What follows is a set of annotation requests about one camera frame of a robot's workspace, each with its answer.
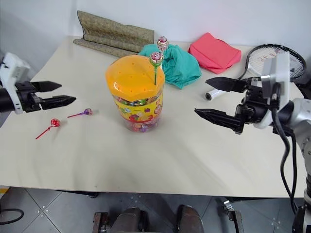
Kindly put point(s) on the olive woven folded mat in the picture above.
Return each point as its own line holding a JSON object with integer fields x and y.
{"x": 114, "y": 34}

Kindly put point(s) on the pink lollipop with yellow stick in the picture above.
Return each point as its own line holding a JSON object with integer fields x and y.
{"x": 162, "y": 43}

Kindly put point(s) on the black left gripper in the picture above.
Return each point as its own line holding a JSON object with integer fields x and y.
{"x": 25, "y": 97}

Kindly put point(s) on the lollipop jar with orange lid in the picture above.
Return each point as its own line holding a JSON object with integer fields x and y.
{"x": 136, "y": 97}

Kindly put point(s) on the teal cloth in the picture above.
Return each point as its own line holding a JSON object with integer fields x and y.
{"x": 181, "y": 65}

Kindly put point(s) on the black racket with white grip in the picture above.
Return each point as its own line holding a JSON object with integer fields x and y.
{"x": 257, "y": 52}

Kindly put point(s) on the dark rounded shape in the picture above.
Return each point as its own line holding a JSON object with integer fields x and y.
{"x": 190, "y": 218}
{"x": 131, "y": 219}

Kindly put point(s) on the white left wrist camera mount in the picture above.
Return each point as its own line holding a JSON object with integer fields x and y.
{"x": 13, "y": 70}

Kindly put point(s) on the rusty metal bracket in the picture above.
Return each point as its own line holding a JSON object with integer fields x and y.
{"x": 234, "y": 216}
{"x": 100, "y": 222}

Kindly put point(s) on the purple lollipop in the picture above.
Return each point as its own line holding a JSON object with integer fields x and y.
{"x": 87, "y": 111}

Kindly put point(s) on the pink lollipop with green stick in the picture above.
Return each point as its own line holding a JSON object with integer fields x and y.
{"x": 156, "y": 59}

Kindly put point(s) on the red lollipop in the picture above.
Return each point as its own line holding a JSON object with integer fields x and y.
{"x": 55, "y": 122}

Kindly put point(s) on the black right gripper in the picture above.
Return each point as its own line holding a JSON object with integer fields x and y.
{"x": 252, "y": 106}

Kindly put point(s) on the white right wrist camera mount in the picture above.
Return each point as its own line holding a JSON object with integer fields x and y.
{"x": 279, "y": 72}

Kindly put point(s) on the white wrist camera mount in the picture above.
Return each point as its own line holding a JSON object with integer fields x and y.
{"x": 279, "y": 72}
{"x": 13, "y": 70}

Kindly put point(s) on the coral red folded cloth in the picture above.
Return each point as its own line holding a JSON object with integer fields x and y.
{"x": 213, "y": 53}

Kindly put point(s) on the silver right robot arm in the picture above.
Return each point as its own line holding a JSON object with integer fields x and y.
{"x": 301, "y": 110}

